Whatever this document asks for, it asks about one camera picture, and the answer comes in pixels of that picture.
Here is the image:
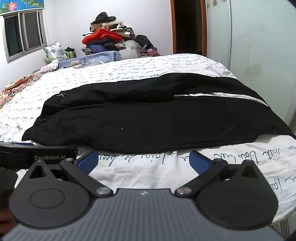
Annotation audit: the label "grey plastic bag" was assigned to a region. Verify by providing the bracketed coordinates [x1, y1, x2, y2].
[122, 40, 144, 58]

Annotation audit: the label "sliding window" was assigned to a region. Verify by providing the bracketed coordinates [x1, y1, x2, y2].
[1, 8, 48, 64]

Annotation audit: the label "floral pillow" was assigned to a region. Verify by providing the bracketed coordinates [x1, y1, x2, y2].
[43, 42, 68, 62]

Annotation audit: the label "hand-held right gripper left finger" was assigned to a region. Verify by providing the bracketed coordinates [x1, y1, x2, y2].
[28, 149, 114, 198]

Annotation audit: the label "white wardrobe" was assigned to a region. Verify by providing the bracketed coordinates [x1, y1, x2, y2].
[205, 0, 296, 127]

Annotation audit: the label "white script-printed bed sheet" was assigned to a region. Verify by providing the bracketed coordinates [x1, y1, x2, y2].
[0, 54, 296, 226]

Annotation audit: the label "black pants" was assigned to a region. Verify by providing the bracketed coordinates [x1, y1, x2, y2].
[21, 72, 295, 154]

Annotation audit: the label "pile of clothes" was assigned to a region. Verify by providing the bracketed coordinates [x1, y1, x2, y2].
[81, 12, 154, 55]

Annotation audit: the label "floral orange quilt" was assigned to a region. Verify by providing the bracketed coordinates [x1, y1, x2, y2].
[0, 60, 59, 108]

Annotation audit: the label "blue quilted blanket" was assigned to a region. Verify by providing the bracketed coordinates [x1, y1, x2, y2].
[58, 50, 123, 69]

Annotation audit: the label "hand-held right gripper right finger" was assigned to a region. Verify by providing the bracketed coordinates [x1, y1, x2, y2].
[174, 150, 260, 198]

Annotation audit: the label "lotus flower wall poster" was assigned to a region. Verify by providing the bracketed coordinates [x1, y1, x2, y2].
[0, 0, 45, 15]

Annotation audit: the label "wooden door frame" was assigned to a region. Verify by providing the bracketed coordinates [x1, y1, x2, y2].
[170, 0, 207, 56]

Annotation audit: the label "black cable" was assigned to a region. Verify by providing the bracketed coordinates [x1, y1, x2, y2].
[65, 58, 92, 69]

